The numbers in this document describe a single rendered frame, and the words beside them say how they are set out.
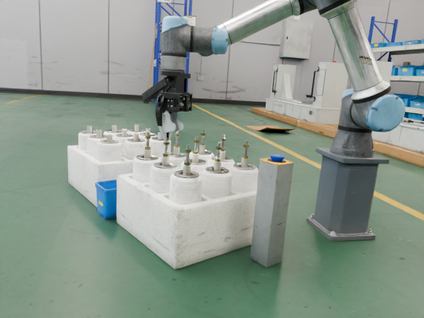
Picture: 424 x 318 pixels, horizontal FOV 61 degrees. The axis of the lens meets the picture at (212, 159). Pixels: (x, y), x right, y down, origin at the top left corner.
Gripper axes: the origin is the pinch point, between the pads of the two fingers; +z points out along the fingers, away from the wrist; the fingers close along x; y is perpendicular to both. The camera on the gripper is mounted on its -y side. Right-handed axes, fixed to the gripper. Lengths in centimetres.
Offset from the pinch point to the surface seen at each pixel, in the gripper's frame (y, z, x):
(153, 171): -0.5, 10.5, -4.5
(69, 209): -43, 34, -1
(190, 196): 15.1, 14.5, -7.6
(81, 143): -61, 14, 21
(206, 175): 14.8, 10.2, 1.8
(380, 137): 47, 23, 258
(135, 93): -419, 23, 479
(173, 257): 14.8, 30.7, -14.2
